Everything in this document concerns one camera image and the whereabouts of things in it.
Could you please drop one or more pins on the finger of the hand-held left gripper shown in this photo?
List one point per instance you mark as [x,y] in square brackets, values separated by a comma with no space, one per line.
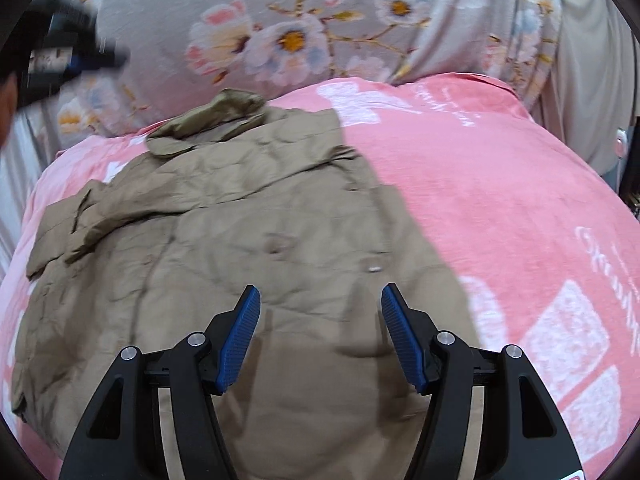
[107,56]

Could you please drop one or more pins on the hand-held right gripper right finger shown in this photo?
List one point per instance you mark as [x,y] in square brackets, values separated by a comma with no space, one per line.
[402,340]

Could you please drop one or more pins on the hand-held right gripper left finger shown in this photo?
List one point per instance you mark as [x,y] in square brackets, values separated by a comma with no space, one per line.
[240,340]

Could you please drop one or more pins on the khaki jacket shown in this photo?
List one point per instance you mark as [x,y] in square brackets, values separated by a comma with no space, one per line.
[225,220]

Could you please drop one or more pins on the grey floral bedsheet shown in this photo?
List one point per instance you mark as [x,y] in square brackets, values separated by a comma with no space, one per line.
[165,10]

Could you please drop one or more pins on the white striped sheet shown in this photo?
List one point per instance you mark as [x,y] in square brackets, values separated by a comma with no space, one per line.
[20,185]

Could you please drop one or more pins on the pink printed blanket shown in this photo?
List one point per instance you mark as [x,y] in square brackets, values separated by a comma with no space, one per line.
[475,185]

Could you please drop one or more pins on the plain grey cloth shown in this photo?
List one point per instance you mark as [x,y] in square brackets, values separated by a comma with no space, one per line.
[590,60]

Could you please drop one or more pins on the black metal frame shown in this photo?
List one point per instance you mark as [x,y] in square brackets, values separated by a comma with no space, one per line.
[631,170]

